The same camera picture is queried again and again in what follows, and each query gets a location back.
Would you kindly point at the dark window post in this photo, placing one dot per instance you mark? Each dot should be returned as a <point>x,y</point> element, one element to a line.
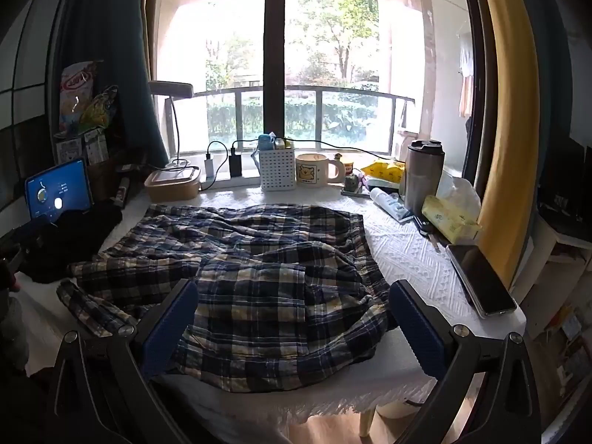
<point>274,51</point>

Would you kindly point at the yellow curtain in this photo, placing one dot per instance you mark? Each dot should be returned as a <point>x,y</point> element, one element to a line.
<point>506,115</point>

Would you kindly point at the small green ornament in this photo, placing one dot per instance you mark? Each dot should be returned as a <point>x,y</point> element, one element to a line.
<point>353,181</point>

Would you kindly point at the teal curtain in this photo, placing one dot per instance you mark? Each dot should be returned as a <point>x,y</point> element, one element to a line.
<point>115,60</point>

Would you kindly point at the grey desk lamp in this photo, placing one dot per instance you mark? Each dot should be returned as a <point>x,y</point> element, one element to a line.
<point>175,115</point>

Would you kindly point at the yellow snack packet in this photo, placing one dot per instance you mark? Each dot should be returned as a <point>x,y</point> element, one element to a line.
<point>384,170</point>

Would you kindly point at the white charger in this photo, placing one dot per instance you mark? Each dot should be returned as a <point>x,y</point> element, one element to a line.
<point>209,166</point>

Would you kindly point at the black key fob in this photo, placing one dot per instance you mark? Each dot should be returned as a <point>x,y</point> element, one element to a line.
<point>424,226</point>

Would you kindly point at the cream bear mug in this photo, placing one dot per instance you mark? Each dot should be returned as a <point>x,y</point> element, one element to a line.
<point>311,170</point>

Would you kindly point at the red and white snack bag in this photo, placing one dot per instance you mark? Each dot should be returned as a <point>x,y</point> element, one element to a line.
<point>76,97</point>

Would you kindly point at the blue item in basket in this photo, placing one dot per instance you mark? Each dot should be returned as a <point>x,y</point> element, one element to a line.
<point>266,141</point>

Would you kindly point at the black smartphone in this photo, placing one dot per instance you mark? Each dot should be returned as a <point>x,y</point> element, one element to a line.
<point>481,280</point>

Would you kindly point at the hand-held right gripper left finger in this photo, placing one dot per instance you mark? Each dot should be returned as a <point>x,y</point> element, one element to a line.
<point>166,326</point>

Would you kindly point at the steel tumbler with black lid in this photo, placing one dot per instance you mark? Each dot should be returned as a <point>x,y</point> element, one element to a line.
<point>422,175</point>

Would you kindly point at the small figure mug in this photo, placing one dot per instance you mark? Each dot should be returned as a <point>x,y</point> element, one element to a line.
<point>344,163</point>

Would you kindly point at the balcony railing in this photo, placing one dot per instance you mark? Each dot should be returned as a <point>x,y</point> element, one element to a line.
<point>305,111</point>

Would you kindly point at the black cloth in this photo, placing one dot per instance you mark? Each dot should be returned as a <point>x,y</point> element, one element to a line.
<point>74,240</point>

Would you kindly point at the white cream tube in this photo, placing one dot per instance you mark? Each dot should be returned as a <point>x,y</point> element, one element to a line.
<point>388,202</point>

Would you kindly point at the brown lunch box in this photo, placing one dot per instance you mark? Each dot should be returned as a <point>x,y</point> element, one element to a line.
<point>172,184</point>

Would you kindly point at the yellow tissue pack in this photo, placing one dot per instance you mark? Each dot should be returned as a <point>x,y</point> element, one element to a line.
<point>451,224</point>

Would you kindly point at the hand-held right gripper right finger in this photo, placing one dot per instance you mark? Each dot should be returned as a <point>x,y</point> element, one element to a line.
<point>416,328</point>

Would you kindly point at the blue plaid shirt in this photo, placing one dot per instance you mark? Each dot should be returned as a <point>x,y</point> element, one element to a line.
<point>259,286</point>

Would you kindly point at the white plastic bag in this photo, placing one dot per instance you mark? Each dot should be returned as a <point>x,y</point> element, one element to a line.
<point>458,189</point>

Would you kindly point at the tablet with blue screen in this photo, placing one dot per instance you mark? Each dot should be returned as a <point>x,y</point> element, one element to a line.
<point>58,194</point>

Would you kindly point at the white textured tablecloth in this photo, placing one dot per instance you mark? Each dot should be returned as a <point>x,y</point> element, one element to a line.
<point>416,249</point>

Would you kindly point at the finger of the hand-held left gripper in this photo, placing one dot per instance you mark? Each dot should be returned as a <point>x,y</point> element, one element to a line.
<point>34,227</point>

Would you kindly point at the white perforated basket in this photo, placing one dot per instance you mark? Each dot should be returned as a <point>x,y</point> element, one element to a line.
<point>277,171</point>

